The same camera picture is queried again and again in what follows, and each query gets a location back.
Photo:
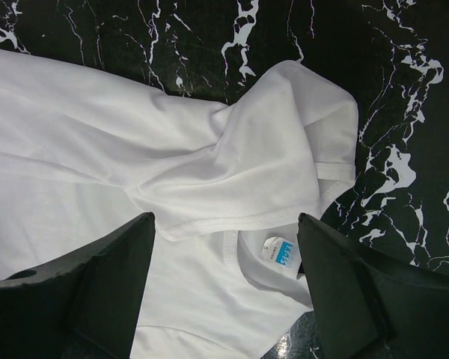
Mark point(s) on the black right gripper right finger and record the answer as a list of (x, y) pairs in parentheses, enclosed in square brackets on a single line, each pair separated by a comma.
[(368, 304)]

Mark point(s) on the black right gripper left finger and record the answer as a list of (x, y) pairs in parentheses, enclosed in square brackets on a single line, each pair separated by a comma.
[(84, 304)]

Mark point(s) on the white t shirt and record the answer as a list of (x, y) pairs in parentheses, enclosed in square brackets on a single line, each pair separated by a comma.
[(83, 152)]

